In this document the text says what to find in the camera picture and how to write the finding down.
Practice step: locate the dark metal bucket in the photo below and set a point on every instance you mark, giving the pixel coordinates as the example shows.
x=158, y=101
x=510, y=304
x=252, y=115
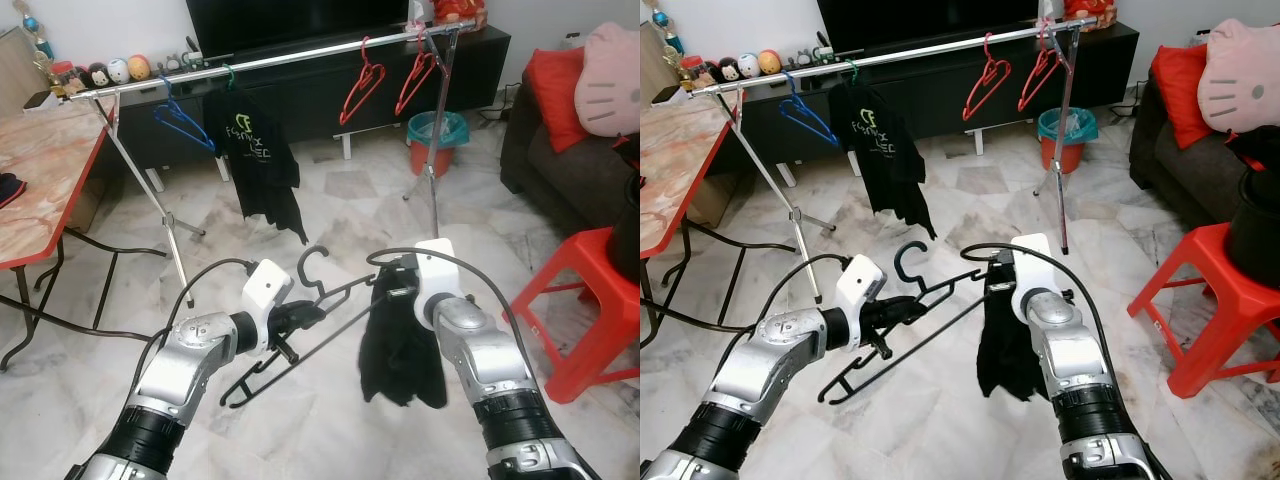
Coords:
x=1255, y=230
x=628, y=235

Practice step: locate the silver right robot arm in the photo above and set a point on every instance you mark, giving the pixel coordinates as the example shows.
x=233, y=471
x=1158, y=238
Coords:
x=480, y=360
x=1070, y=360

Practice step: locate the tan cardboard box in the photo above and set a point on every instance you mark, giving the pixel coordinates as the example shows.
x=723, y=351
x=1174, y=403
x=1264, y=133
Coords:
x=712, y=200
x=85, y=205

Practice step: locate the red plastic hanger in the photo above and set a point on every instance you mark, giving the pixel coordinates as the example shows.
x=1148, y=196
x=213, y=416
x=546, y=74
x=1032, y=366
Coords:
x=424, y=62
x=990, y=58
x=367, y=62
x=1048, y=58

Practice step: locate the clear plastic box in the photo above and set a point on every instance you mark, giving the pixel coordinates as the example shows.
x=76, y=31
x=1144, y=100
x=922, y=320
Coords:
x=572, y=42
x=1200, y=38

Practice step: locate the white flat box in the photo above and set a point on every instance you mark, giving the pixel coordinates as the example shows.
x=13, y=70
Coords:
x=668, y=95
x=42, y=100

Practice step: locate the black plastic hanger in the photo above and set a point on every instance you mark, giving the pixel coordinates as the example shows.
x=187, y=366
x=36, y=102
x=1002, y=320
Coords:
x=900, y=258
x=303, y=262

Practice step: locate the blue bottle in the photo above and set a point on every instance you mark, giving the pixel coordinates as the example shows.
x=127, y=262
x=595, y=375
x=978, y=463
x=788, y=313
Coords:
x=674, y=42
x=44, y=46

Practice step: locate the dark grey fabric sofa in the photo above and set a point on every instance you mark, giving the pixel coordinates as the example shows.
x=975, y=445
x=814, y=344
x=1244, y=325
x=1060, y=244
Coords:
x=1190, y=170
x=570, y=180

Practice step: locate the pink cat face cushion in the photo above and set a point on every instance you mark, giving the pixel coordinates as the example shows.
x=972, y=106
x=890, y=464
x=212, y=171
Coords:
x=1240, y=80
x=610, y=85

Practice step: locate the red cushion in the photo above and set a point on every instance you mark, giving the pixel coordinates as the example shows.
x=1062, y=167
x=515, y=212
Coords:
x=555, y=95
x=1180, y=90

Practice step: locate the green plastic hanger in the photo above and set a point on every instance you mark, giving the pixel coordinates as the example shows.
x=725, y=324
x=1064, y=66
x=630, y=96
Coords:
x=855, y=71
x=229, y=76

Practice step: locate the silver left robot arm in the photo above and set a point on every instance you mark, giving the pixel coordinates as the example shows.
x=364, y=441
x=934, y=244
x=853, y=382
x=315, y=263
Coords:
x=770, y=365
x=180, y=370

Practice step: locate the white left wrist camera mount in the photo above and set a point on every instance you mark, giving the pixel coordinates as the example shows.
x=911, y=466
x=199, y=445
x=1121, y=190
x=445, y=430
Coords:
x=860, y=285
x=265, y=290

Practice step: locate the orange bin with teal bag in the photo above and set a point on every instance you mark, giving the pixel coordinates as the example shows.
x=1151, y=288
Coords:
x=437, y=155
x=1065, y=150

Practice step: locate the light wooden cabinet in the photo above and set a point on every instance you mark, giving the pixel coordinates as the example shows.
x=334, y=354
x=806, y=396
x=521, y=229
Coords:
x=655, y=65
x=15, y=70

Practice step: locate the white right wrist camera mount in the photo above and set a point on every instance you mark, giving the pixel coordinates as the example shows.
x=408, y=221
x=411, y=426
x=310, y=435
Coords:
x=1035, y=262
x=440, y=270

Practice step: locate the red laughing Buddha statue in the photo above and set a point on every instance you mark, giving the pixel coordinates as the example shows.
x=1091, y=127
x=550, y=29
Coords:
x=1090, y=10
x=460, y=12

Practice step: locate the navy garment with red stripe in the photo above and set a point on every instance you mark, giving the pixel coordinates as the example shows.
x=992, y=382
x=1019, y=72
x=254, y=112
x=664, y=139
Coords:
x=8, y=190

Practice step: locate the blue plastic hanger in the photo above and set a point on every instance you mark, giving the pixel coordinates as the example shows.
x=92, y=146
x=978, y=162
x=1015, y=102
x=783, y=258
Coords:
x=820, y=128
x=195, y=135

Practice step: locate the plain black garment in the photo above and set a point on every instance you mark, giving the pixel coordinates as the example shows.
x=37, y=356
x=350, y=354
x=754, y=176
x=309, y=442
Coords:
x=400, y=360
x=1005, y=350

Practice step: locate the black flat television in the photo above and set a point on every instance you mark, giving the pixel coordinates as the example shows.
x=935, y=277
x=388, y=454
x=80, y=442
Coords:
x=300, y=25
x=930, y=22

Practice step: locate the red plastic stool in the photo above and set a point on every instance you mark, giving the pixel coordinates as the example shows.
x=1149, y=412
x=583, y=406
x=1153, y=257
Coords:
x=1220, y=290
x=590, y=300

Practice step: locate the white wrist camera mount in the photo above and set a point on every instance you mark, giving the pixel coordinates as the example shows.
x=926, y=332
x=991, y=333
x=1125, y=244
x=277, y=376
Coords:
x=860, y=285
x=265, y=290
x=1035, y=262
x=440, y=270

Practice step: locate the black plush ball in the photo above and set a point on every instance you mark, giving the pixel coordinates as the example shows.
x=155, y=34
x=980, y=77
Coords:
x=729, y=69
x=98, y=74

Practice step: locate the black television console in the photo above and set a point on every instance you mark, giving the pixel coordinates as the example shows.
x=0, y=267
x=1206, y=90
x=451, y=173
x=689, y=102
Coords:
x=950, y=95
x=320, y=100

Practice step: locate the silver clothes rack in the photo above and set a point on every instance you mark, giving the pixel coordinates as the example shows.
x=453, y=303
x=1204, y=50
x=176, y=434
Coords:
x=300, y=55
x=930, y=50

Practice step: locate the yellow plush ball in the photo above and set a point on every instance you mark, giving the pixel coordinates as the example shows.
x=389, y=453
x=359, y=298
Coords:
x=768, y=62
x=138, y=67

